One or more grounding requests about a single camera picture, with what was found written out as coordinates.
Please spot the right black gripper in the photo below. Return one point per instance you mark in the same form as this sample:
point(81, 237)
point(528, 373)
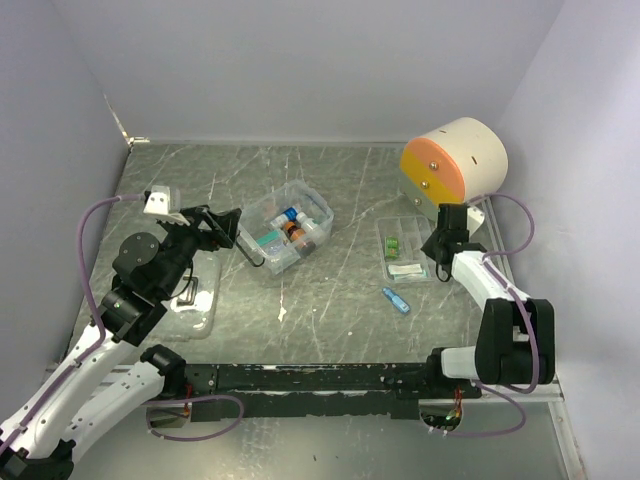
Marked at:
point(428, 248)

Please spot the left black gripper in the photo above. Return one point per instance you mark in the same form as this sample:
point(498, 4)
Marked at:
point(223, 224)

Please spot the clear plastic divider tray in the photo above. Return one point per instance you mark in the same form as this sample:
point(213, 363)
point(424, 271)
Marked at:
point(412, 232)

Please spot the white tube packet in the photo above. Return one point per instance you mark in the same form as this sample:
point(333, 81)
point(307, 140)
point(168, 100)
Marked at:
point(410, 271)

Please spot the green medicine box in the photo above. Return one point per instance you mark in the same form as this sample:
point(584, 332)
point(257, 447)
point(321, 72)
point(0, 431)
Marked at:
point(391, 248)

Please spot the teal-header plastic sachet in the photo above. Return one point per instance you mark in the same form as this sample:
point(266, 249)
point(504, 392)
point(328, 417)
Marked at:
point(272, 243)

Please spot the clear plastic storage box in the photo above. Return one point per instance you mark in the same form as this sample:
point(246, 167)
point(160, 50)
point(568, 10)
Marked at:
point(255, 219)

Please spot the small blue-label vial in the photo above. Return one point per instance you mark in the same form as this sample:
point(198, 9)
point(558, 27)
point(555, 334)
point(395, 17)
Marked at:
point(287, 216)

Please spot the white medicine bottle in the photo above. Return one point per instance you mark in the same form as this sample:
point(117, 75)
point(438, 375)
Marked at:
point(308, 224)

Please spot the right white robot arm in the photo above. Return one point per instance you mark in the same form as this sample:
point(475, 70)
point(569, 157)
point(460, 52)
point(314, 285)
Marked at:
point(515, 346)

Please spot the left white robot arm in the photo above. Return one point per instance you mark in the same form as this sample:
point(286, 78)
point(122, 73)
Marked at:
point(53, 430)

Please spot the beige cylinder orange face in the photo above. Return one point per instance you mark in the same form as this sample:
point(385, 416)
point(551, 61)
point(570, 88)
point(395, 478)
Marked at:
point(453, 163)

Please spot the blue plastic applicator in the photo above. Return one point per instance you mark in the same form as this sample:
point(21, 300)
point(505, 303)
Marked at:
point(399, 304)

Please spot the clear plastic box lid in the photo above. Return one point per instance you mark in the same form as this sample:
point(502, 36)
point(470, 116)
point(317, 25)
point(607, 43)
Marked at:
point(191, 310)

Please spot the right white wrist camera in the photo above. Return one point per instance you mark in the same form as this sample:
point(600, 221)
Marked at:
point(475, 219)

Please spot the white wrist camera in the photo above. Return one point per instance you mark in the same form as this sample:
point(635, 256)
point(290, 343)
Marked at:
point(163, 203)
point(475, 219)

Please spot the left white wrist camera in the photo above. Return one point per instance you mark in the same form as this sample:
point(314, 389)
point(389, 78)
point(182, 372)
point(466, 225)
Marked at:
point(163, 203)

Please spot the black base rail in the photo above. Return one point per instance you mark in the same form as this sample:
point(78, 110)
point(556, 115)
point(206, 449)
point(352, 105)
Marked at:
point(396, 390)

